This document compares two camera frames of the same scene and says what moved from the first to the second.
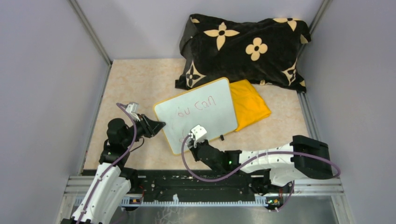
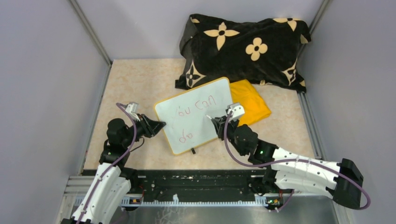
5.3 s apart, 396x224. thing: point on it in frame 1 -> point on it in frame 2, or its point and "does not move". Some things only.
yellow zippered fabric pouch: x=249 y=106 does not move
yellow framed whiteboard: x=210 y=106 does not move
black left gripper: x=154 y=127 does not move
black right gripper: x=195 y=150 -> x=220 y=129
